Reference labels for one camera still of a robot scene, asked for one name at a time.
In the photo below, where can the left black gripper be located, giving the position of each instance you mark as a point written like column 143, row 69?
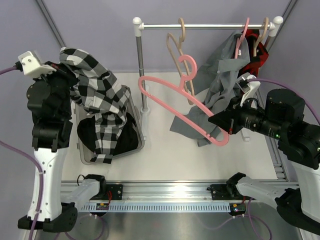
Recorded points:
column 62, row 71

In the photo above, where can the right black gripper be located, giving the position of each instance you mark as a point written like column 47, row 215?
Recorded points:
column 227, row 120

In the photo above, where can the black white checkered shirt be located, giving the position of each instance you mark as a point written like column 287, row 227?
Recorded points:
column 88, row 71

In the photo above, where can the grey shirt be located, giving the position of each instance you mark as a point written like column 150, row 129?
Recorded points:
column 218, row 75

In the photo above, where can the beige hanger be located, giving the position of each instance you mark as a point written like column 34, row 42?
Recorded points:
column 261, row 36
column 188, row 86

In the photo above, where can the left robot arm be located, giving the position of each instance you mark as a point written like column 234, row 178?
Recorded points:
column 50, row 105

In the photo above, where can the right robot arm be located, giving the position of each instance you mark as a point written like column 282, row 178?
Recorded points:
column 281, row 119

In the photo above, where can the red black plaid shirt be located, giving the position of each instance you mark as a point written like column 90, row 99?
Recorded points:
column 256, row 62

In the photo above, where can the clear plastic bin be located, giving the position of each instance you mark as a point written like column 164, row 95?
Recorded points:
column 110, row 129

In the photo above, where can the metal clothes rack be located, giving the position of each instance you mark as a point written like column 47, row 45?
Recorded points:
column 273, row 27

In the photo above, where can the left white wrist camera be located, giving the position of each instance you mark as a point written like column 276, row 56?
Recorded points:
column 33, row 67

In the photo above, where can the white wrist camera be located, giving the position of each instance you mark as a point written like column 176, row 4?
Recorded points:
column 33, row 67
column 249, row 85

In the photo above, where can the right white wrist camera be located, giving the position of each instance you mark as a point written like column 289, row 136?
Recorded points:
column 249, row 85

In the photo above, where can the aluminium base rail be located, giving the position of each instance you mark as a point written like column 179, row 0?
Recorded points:
column 162, row 191

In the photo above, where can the slotted cable duct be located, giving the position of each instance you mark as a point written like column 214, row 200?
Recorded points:
column 156, row 207

